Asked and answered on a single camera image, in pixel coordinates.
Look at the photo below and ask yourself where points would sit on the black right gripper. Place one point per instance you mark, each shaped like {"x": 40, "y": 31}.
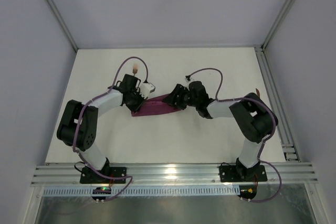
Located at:
{"x": 179, "y": 97}

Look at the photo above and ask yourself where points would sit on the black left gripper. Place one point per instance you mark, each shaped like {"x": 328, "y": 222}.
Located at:
{"x": 137, "y": 100}

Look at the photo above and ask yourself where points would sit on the purple cloth napkin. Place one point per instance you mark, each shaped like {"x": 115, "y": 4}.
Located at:
{"x": 155, "y": 106}

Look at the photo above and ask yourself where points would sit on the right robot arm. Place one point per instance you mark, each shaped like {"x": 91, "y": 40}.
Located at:
{"x": 255, "y": 120}

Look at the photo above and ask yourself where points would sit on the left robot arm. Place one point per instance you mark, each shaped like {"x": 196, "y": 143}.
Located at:
{"x": 78, "y": 124}

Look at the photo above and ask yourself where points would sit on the left controller board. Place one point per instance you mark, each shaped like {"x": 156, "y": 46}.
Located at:
{"x": 101, "y": 193}

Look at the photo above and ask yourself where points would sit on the controller board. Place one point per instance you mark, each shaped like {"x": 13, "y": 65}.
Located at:
{"x": 101, "y": 193}
{"x": 247, "y": 192}

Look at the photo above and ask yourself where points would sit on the right controller board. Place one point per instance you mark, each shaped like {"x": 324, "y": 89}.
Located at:
{"x": 247, "y": 192}

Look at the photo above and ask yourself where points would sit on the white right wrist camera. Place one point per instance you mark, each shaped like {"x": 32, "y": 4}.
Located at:
{"x": 188, "y": 80}

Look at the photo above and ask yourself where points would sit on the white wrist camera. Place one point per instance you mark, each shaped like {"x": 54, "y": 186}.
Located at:
{"x": 188, "y": 80}
{"x": 146, "y": 88}

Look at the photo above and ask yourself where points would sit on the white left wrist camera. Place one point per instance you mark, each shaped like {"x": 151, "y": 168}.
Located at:
{"x": 146, "y": 88}

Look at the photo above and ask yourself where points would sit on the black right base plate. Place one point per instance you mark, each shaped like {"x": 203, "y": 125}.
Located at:
{"x": 230, "y": 173}

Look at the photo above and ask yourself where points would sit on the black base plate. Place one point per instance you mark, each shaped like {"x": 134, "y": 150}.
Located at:
{"x": 230, "y": 173}
{"x": 88, "y": 176}

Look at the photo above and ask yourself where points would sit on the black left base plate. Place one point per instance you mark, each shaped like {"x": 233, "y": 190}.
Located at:
{"x": 88, "y": 176}

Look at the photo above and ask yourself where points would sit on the slotted grey cable duct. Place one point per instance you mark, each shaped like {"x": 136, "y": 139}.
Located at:
{"x": 143, "y": 191}

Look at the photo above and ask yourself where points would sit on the aluminium right side rail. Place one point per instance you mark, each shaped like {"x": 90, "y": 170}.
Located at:
{"x": 284, "y": 131}

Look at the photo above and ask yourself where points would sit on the aluminium rail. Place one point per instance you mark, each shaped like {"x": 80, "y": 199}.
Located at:
{"x": 284, "y": 131}
{"x": 174, "y": 174}

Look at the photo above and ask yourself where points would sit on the aluminium front rail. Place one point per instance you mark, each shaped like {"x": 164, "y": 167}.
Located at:
{"x": 174, "y": 174}

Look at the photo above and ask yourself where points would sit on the left corner frame post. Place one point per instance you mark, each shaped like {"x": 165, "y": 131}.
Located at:
{"x": 58, "y": 17}

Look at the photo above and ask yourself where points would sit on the corner frame post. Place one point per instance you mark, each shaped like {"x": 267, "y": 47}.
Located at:
{"x": 284, "y": 10}
{"x": 58, "y": 17}

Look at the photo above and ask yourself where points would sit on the right corner frame post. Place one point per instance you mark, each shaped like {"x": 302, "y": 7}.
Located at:
{"x": 284, "y": 10}

